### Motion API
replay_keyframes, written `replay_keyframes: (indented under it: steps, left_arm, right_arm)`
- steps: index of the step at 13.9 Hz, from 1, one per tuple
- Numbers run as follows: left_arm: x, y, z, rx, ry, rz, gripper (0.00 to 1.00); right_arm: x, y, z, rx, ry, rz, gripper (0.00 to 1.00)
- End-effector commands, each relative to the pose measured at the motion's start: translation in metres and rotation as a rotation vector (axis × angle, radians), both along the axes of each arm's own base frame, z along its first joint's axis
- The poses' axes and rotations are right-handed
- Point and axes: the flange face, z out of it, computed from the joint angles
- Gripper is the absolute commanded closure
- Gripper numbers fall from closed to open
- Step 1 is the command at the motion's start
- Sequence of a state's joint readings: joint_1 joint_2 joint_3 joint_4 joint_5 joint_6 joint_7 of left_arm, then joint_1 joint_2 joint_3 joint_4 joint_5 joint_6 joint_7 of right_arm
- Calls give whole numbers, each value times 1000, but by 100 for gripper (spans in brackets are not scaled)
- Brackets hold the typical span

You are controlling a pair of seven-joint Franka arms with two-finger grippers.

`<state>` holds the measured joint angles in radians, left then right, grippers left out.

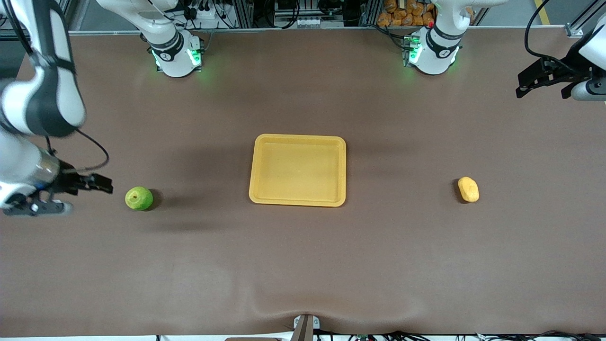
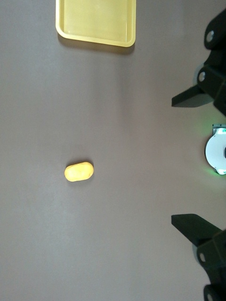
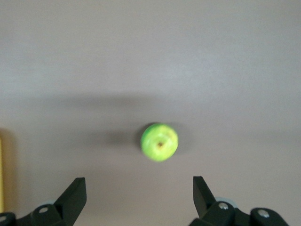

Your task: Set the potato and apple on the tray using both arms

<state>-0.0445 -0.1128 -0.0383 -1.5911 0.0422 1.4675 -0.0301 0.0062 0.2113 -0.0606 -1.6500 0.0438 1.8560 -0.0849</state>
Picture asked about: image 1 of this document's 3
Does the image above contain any green apple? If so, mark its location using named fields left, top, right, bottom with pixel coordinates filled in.
left=125, top=186, right=154, bottom=212

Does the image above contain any yellow potato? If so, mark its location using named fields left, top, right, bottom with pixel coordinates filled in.
left=457, top=177, right=480, bottom=203

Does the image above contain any yellow plastic tray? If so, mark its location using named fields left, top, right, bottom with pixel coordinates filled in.
left=249, top=134, right=347, bottom=207

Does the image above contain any bag of orange bread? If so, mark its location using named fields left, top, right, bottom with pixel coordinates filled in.
left=377, top=0, right=436, bottom=27

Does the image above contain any white power strip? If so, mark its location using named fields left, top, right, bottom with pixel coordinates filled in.
left=187, top=4, right=219, bottom=22

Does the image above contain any brown table mat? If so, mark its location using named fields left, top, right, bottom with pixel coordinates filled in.
left=0, top=28, right=606, bottom=338

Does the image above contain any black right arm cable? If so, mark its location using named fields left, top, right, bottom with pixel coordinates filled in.
left=45, top=129, right=110, bottom=173

